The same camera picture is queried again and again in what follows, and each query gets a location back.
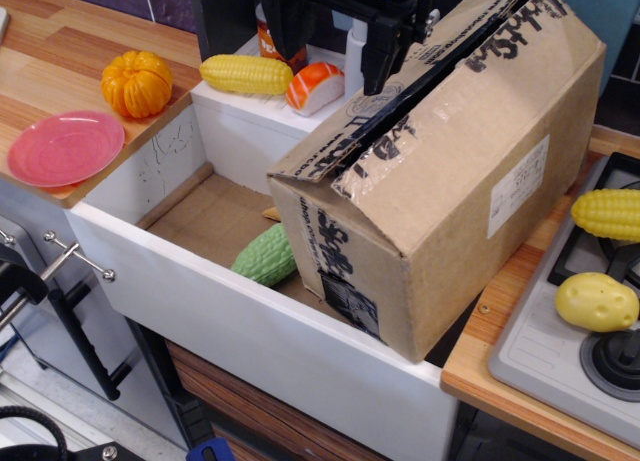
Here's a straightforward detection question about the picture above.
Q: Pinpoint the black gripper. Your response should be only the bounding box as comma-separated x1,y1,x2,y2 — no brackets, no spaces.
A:
261,0,436,96

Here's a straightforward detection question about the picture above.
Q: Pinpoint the brown cardboard box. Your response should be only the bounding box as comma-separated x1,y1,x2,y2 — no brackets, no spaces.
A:
268,0,606,362

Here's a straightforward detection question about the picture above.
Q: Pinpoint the grey toy faucet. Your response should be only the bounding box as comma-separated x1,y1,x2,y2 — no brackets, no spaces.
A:
344,9,440,97

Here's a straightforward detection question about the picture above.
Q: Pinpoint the toy salmon sushi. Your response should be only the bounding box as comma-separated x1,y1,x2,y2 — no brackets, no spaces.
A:
285,62,345,117

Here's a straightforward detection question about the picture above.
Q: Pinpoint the toy beans can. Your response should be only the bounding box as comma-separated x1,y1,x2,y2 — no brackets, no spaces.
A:
255,3,308,74

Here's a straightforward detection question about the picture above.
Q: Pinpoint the yellow toy corn on sink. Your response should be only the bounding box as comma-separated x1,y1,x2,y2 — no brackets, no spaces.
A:
199,54,294,95

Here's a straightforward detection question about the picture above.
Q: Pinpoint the orange toy pumpkin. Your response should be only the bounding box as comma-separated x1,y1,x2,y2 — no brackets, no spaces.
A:
101,51,173,119

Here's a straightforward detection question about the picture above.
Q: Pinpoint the green toy bitter gourd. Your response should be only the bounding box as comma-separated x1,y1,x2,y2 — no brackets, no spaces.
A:
231,223,297,287

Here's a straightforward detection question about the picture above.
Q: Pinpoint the white toy sink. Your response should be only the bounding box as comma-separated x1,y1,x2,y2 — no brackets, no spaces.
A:
67,84,458,460

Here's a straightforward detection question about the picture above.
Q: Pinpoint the pink plastic plate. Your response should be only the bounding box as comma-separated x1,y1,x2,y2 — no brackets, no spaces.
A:
7,110,125,188

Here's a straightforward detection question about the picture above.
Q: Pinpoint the yellow toy corn on stove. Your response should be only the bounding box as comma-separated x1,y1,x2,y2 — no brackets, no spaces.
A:
570,189,639,243

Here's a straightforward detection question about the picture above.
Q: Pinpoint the yellow toy potato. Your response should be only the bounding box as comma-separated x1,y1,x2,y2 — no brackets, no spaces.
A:
555,272,639,333

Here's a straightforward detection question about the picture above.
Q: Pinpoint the metal clamp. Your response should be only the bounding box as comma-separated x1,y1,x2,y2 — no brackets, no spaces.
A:
0,229,117,332

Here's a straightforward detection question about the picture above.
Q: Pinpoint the grey toy stove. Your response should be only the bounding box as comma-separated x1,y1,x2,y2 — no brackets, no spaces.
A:
487,151,640,452

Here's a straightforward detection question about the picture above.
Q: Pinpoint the black oven door handle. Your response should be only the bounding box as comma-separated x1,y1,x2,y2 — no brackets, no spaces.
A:
48,281,132,401

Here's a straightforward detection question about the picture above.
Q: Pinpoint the blue clamp handle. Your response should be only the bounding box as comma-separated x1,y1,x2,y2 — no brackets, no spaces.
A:
186,437,236,461

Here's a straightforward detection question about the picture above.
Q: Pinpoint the black cable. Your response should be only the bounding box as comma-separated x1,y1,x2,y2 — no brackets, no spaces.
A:
0,405,69,461

